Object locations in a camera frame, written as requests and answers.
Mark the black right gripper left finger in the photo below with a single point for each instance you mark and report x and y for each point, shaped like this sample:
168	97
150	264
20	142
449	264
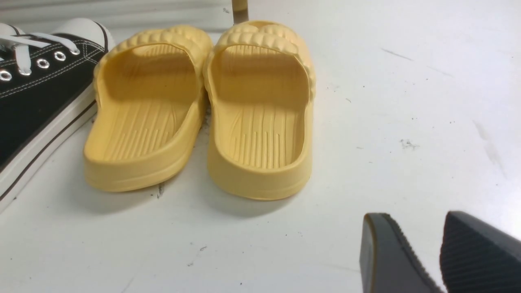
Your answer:
387	261

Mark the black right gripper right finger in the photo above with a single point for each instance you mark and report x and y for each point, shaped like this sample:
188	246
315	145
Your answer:
476	257

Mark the stainless steel shoe rack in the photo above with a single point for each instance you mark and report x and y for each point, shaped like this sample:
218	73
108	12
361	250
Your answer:
240	9

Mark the yellow slide right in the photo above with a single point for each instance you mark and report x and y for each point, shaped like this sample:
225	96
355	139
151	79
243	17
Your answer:
261	84

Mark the yellow slide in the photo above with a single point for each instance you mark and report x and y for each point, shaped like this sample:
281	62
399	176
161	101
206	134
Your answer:
151	103
261	84

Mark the yellow slide left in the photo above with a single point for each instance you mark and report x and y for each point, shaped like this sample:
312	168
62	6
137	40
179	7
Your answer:
151	103

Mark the black canvas sneaker right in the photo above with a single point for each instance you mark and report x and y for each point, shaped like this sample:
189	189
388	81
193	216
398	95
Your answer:
46	94

